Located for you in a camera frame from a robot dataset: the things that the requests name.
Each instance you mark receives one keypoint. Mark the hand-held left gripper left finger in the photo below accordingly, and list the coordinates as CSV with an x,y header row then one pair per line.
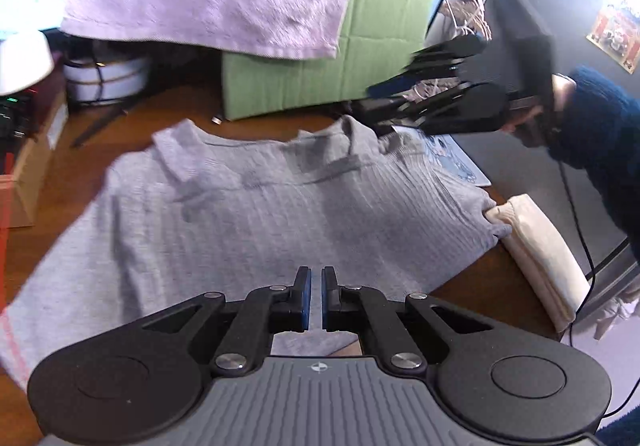
x,y
303,298

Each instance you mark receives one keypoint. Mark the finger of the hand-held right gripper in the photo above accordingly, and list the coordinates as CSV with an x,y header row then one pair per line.
x,y
395,84
430,105

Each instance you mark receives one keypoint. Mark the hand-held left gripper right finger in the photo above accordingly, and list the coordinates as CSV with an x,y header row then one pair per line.
x,y
328,298

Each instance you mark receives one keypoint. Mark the grey ribbed shirt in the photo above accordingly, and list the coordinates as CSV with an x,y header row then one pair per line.
x,y
250,226

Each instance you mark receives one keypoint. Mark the person's right hand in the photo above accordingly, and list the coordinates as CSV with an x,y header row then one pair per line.
x,y
562,85

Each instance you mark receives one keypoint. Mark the printed paper sheet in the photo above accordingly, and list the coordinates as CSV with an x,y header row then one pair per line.
x,y
450,160

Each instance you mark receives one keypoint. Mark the green cardboard box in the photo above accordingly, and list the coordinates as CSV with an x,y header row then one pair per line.
x,y
390,25

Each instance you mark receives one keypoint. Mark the folded cream garment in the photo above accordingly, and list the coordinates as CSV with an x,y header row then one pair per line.
x,y
540,251

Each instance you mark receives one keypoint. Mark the white round device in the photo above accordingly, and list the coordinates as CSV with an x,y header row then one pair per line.
x,y
105,80

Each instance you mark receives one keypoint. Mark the brown cardboard box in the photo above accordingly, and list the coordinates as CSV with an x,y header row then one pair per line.
x,y
30,175

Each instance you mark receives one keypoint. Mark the dark red box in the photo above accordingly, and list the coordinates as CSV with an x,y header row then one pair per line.
x,y
50,95

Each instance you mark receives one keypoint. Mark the black electronic device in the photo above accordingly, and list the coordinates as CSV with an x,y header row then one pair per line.
x,y
15,115

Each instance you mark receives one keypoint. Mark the wall picture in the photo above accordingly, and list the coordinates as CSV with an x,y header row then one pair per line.
x,y
615,38

